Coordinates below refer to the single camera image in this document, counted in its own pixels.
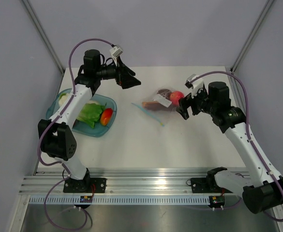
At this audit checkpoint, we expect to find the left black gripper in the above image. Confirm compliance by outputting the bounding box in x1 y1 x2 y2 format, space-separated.
95 56 141 89

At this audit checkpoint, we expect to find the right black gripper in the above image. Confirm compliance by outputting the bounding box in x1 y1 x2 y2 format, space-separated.
177 86 217 119

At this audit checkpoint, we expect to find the red toy apple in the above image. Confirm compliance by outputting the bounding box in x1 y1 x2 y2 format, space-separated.
169 90 184 105

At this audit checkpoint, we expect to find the clear zip top bag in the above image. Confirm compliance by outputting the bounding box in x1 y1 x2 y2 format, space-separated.
132 87 184 127

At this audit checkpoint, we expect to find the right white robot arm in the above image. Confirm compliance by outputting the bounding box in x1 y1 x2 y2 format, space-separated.
177 80 283 214

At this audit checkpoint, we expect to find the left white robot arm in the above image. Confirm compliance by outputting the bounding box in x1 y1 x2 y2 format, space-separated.
37 45 141 193

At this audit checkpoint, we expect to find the teal plastic food container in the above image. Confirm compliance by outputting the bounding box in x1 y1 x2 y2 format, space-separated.
45 88 118 138

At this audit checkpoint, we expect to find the orange toy pepper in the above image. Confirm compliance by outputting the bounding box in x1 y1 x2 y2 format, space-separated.
100 108 113 126

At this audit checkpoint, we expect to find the green toy lettuce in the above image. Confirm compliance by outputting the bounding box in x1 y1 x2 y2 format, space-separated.
76 103 106 129

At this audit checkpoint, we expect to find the white cauliflower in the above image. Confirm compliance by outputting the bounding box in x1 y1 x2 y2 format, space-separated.
58 93 69 107

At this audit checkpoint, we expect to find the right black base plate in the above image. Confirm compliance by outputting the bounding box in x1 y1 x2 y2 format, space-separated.
186 177 231 194

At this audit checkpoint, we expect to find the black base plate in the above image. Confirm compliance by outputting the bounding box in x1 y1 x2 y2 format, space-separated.
63 178 106 193
186 177 231 194

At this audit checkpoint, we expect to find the aluminium rail frame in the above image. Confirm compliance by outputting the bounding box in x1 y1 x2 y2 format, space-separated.
19 168 281 196

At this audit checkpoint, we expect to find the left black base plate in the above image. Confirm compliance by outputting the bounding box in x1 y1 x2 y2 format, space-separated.
63 178 106 193

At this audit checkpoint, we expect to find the white slotted cable duct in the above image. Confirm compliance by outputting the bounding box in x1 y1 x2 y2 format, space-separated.
29 195 210 205

